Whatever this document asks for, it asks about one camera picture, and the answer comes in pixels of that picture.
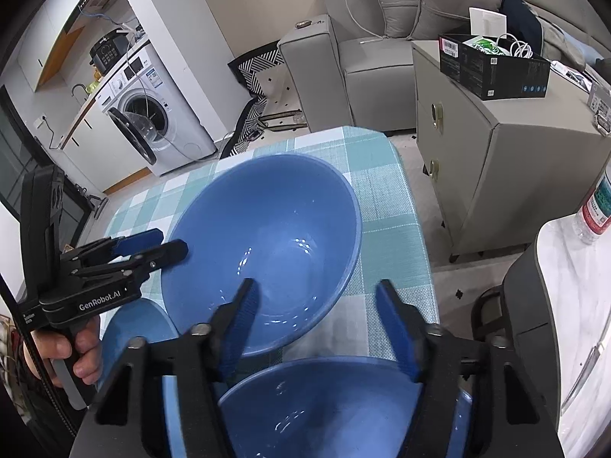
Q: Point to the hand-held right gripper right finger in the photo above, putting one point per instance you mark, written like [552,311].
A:
[398,336]

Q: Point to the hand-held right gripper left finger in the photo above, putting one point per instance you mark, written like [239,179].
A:
[241,331]

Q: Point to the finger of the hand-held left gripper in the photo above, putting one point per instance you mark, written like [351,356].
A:
[162,254]
[138,241]

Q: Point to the blue bowl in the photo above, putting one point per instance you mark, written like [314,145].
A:
[138,324]
[334,410]
[277,229]

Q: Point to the person's left forearm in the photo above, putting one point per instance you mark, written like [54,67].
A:
[19,405]

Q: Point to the person's left hand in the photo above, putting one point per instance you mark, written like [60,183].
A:
[88,353]

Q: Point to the upright vacuum cleaner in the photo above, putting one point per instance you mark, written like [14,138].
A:
[90,200]

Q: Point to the dark glass door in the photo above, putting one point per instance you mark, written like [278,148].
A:
[19,167]

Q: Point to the teal checkered tablecloth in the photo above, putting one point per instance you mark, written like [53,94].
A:
[391,248]

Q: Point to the white kitchen counter cabinet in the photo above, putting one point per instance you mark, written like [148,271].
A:
[95,152]

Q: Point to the white washing machine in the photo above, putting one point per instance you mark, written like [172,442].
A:
[162,124]

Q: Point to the dark chair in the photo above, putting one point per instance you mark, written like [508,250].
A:
[525,296]

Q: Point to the kitchen faucet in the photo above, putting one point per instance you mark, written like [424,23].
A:
[79,89]

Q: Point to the yellow green kettle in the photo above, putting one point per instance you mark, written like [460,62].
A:
[94,81]

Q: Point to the white marble table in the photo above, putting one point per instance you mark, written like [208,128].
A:
[577,305]

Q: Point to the black pressure cooker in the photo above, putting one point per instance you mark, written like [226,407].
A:
[107,52]

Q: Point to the black and white patterned rug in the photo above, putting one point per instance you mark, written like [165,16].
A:
[272,90]

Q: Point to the grey side cabinet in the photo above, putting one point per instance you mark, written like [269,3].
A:
[525,176]

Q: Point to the clear plastic water bottle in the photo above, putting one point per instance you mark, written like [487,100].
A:
[596,210]

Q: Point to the grey sofa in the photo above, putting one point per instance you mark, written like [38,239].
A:
[372,86]

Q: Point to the small round metal object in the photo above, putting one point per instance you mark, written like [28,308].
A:
[302,24]

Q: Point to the black cardboard box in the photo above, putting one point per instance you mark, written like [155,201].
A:
[496,78]

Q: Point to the green packet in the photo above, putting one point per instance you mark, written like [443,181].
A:
[484,45]

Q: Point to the small grey box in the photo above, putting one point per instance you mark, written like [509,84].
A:
[600,105]

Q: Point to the small white box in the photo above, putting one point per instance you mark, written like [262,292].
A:
[487,21]

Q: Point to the dark clothing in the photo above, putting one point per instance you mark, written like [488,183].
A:
[522,14]

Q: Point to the white wall socket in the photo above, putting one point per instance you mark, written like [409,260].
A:
[40,121]

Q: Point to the white wall cabinets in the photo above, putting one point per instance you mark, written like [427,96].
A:
[62,28]

